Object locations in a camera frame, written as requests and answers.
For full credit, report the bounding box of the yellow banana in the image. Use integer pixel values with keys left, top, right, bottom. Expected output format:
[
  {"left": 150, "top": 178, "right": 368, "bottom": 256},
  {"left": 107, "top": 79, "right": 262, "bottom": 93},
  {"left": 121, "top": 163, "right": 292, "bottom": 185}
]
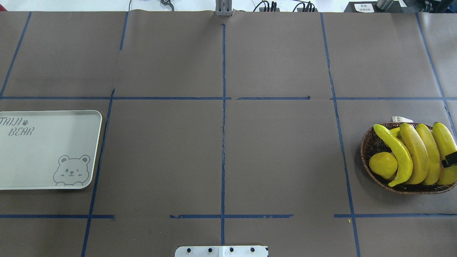
[
  {"left": 416, "top": 124, "right": 441, "bottom": 185},
  {"left": 373, "top": 124, "right": 413, "bottom": 187},
  {"left": 432, "top": 122, "right": 457, "bottom": 185},
  {"left": 400, "top": 123, "right": 430, "bottom": 185}
]

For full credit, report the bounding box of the paper basket tag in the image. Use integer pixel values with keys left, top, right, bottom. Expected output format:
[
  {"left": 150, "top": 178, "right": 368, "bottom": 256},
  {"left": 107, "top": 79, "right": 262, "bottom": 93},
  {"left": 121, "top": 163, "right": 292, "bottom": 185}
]
[{"left": 392, "top": 116, "right": 413, "bottom": 123}]

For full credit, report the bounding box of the brown wicker basket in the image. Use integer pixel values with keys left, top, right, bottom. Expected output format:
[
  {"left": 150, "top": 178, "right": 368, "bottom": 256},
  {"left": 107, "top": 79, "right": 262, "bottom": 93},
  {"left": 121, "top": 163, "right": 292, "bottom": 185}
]
[{"left": 360, "top": 127, "right": 456, "bottom": 195}]

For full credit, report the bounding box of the yellow lemon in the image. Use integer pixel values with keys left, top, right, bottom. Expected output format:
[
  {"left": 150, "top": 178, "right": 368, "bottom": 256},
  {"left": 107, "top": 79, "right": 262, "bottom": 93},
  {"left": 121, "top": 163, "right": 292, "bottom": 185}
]
[{"left": 368, "top": 152, "right": 398, "bottom": 181}]

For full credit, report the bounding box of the white bear tray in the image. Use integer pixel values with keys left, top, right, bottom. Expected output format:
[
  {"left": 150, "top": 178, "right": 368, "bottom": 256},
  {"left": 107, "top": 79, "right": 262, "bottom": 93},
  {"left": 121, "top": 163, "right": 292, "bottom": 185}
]
[{"left": 0, "top": 110, "right": 102, "bottom": 190}]

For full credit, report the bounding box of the white camera pole base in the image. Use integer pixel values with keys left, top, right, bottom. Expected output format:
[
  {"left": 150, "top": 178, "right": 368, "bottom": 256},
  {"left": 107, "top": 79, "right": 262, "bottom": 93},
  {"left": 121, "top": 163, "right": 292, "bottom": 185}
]
[{"left": 174, "top": 245, "right": 269, "bottom": 257}]

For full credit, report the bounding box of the aluminium frame post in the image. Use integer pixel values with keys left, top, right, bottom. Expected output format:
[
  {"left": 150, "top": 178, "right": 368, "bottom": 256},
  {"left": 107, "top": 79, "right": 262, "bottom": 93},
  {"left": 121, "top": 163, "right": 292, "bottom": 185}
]
[{"left": 215, "top": 0, "right": 233, "bottom": 16}]

